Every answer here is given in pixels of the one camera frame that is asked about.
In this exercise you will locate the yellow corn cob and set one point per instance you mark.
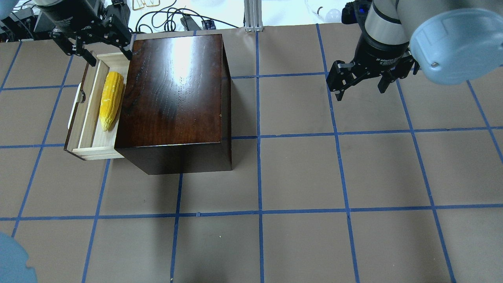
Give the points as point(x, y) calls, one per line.
point(110, 100)

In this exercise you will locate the black gripper idle side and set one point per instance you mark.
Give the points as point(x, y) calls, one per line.
point(379, 52)

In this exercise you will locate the light wooden drawer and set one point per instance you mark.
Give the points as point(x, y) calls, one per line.
point(85, 139)

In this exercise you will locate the dark wooden cabinet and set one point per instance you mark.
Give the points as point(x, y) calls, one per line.
point(176, 109)

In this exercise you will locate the gold wire rack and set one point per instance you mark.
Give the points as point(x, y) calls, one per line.
point(142, 4)

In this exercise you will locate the black gripper corn side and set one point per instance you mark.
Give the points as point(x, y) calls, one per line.
point(67, 16)

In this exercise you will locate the grey robot arm with corn side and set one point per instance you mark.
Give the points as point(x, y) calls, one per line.
point(78, 6)

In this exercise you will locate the aluminium frame post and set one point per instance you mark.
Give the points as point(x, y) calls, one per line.
point(253, 16)

